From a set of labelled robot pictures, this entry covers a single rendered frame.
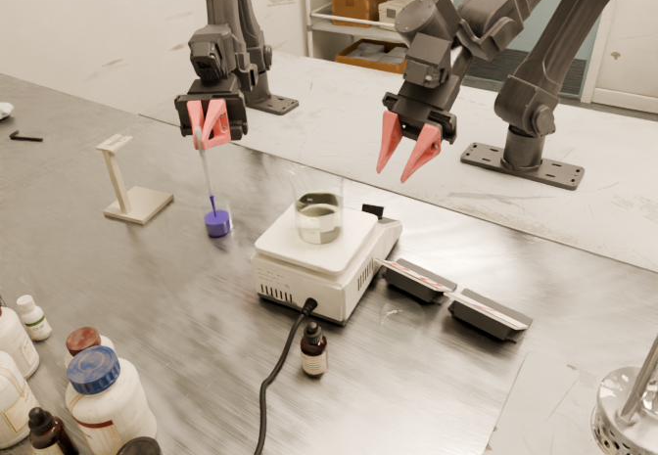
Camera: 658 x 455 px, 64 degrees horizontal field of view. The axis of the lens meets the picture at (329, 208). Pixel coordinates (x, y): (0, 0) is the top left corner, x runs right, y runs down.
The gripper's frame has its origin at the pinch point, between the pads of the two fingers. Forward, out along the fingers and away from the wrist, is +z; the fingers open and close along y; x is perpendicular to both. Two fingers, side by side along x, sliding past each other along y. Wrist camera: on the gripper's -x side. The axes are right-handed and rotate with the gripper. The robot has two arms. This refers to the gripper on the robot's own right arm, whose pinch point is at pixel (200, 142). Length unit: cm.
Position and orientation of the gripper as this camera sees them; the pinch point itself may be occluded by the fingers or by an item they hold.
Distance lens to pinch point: 75.3
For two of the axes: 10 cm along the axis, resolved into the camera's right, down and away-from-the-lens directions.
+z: -0.1, 5.8, -8.1
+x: 0.4, 8.1, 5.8
